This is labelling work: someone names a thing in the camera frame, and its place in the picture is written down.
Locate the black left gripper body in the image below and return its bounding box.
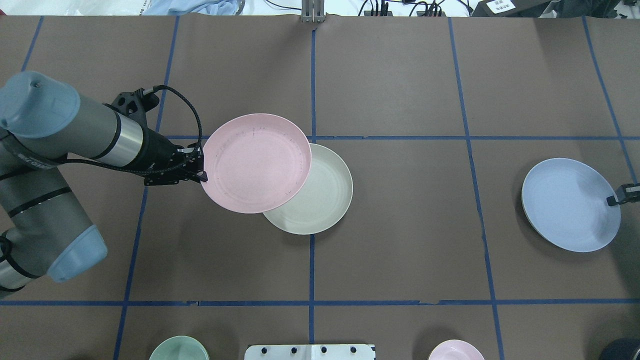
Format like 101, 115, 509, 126
135, 128, 186, 186

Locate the pink plate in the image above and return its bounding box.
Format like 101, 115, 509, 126
201, 113, 313, 214

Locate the light blue plate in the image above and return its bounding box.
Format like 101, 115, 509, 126
520, 157, 622, 253

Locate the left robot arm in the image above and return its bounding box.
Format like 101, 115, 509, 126
0, 71, 208, 298

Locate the cream plate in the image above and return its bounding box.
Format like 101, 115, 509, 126
263, 143, 354, 235

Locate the light blue cloth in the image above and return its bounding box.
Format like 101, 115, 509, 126
142, 0, 245, 16

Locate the dark blue pot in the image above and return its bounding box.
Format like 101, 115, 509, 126
598, 338, 640, 360

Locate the green bowl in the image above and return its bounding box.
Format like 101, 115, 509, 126
148, 335, 210, 360

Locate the pink bowl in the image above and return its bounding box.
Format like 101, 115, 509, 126
427, 339, 485, 360

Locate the black box with label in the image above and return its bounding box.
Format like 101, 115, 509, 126
471, 0, 553, 18

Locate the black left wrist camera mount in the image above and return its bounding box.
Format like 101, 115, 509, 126
103, 88, 160, 128

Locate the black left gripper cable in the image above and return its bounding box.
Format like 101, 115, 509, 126
50, 85, 203, 176

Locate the metal camera stand post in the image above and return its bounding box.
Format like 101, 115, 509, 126
301, 0, 326, 24

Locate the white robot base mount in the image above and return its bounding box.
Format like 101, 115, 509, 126
244, 343, 377, 360

